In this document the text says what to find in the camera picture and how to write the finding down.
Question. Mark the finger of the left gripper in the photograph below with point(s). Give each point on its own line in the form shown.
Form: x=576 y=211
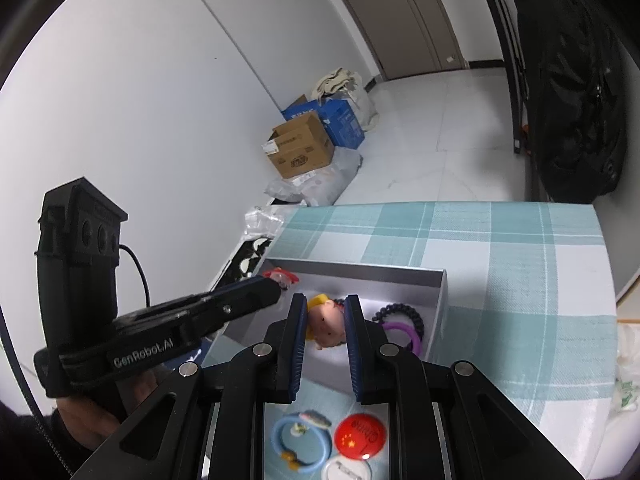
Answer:
x=252 y=294

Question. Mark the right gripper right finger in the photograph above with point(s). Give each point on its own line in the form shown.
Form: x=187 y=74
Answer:
x=358 y=348

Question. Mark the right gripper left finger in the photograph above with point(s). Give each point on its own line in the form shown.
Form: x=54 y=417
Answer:
x=291 y=350

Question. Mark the red clear hair clip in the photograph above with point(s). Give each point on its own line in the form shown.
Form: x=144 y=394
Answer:
x=284 y=278

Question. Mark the doll head hair clip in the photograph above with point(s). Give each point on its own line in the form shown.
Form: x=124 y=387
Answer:
x=325 y=322

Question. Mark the grey jewelry box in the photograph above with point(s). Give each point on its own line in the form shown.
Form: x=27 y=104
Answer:
x=327 y=372

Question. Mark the left hand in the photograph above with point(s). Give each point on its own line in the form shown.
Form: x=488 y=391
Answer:
x=90 y=425

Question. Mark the black white sneaker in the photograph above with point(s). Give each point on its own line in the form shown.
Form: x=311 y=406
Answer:
x=244 y=262

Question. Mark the red China badge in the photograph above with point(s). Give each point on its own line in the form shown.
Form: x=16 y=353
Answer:
x=360 y=436

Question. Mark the grey plastic parcel bag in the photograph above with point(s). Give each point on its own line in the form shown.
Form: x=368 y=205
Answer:
x=320 y=187

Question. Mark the white round badge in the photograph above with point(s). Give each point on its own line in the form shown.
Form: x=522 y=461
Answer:
x=343 y=468

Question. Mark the brown cardboard box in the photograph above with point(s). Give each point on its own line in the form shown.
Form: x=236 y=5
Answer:
x=299 y=145

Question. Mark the teal plaid tablecloth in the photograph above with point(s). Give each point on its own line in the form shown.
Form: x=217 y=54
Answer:
x=530 y=290

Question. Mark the blue cardboard box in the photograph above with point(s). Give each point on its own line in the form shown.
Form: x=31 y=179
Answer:
x=338 y=118

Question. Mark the cream tote bag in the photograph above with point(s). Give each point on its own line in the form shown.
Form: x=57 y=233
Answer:
x=347 y=85

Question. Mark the white plastic bag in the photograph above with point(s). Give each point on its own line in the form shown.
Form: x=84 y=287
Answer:
x=627 y=370

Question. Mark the black tripod stand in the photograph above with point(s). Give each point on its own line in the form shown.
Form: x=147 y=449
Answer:
x=502 y=15

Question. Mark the grey door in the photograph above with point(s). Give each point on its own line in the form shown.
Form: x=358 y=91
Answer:
x=408 y=37

